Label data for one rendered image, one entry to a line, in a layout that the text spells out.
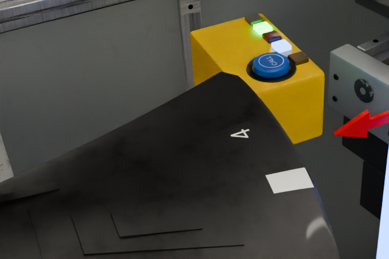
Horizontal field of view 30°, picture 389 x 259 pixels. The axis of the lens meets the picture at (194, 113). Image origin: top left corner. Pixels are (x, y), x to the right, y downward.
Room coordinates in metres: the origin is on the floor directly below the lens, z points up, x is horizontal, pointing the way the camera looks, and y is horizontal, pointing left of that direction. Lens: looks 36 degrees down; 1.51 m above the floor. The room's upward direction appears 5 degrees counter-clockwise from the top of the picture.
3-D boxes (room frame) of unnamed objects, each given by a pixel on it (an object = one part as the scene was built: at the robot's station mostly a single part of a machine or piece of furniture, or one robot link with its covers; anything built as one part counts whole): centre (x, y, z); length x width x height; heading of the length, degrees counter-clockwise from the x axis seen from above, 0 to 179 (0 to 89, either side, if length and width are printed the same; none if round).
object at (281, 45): (0.72, -0.11, 1.08); 0.02 x 0.02 x 0.01; 19
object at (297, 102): (0.72, -0.07, 1.02); 0.16 x 0.10 x 0.11; 19
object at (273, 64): (0.68, -0.09, 1.08); 0.04 x 0.04 x 0.02
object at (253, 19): (0.79, -0.08, 1.08); 0.02 x 0.02 x 0.01; 19
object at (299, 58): (0.69, -0.12, 1.08); 0.02 x 0.02 x 0.01; 19
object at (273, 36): (0.74, -0.10, 1.08); 0.02 x 0.02 x 0.01; 19
